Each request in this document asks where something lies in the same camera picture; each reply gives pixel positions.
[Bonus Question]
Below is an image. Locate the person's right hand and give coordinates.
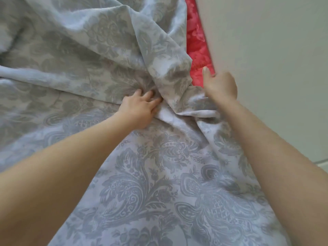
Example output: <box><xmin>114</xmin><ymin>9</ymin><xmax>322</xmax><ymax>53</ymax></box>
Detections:
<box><xmin>202</xmin><ymin>66</ymin><xmax>238</xmax><ymax>107</ymax></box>

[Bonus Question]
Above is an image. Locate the blue-grey cloth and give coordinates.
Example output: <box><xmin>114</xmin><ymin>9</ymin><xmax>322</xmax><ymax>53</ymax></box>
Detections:
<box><xmin>0</xmin><ymin>0</ymin><xmax>293</xmax><ymax>246</ymax></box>

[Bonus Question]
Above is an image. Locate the person's left forearm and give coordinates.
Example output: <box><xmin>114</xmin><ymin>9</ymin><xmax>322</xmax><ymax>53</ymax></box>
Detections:
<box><xmin>0</xmin><ymin>114</ymin><xmax>137</xmax><ymax>246</ymax></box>

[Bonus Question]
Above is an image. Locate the person's right forearm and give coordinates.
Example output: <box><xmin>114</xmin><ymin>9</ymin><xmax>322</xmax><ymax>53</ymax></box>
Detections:
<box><xmin>217</xmin><ymin>97</ymin><xmax>328</xmax><ymax>246</ymax></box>

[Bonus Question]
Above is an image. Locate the red floral mattress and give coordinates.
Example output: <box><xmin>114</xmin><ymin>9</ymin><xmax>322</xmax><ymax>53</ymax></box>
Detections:
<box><xmin>184</xmin><ymin>0</ymin><xmax>216</xmax><ymax>88</ymax></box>

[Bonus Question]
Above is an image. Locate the person's left hand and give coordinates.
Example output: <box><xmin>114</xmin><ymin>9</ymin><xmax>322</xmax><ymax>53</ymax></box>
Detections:
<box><xmin>115</xmin><ymin>90</ymin><xmax>164</xmax><ymax>132</ymax></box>

